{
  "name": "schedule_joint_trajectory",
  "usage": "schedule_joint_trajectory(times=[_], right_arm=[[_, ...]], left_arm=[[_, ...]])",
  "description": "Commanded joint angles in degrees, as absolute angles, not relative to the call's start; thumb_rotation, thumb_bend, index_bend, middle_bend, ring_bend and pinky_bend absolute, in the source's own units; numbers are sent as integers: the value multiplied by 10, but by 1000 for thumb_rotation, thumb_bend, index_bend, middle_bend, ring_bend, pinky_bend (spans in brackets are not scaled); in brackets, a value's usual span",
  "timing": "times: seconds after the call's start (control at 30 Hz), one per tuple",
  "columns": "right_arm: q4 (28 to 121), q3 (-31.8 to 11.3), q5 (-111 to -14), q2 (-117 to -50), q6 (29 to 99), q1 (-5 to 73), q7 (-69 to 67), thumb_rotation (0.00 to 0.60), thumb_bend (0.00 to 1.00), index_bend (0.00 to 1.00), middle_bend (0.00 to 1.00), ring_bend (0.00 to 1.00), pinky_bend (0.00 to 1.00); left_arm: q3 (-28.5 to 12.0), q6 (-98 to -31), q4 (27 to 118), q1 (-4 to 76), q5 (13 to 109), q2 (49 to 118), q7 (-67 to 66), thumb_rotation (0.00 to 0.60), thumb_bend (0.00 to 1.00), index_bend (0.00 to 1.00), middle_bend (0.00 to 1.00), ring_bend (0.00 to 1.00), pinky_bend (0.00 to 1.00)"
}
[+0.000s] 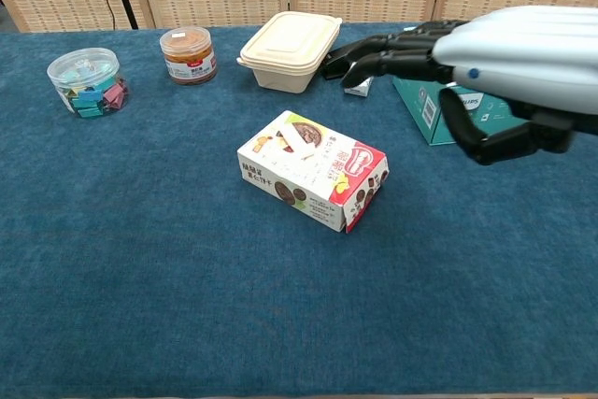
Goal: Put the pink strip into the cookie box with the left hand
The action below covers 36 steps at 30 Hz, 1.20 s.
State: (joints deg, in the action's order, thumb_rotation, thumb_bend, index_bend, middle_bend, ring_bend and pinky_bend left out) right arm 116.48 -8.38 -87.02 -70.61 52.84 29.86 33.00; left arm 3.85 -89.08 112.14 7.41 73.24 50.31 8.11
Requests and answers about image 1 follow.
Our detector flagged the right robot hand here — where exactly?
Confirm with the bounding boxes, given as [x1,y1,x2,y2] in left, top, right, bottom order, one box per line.
[326,5,598,166]

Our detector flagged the blue felt table cover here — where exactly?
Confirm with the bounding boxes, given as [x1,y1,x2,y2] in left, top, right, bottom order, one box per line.
[0,19,598,398]

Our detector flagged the black stapler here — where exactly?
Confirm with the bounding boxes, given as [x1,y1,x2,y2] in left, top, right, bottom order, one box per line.
[320,50,356,81]

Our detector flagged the clear jar of binder clips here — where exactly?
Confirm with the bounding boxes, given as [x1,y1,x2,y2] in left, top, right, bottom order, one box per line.
[46,47,130,120]

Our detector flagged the teal Philips speaker box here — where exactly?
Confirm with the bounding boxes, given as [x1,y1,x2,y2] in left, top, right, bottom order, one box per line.
[392,74,534,147]

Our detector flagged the jar with orange lid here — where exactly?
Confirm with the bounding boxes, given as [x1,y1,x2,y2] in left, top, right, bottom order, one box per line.
[159,25,219,86]

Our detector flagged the pink paper strip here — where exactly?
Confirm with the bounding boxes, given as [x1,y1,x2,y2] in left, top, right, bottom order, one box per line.
[275,121,319,162]

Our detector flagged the small white staples box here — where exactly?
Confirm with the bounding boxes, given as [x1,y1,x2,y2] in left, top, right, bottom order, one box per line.
[343,76,374,98]

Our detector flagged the beige lidded lunch container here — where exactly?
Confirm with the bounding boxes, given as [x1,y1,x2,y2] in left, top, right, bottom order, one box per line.
[235,10,344,93]

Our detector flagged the colourful snack box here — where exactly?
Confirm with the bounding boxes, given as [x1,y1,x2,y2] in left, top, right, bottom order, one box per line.
[236,109,391,235]

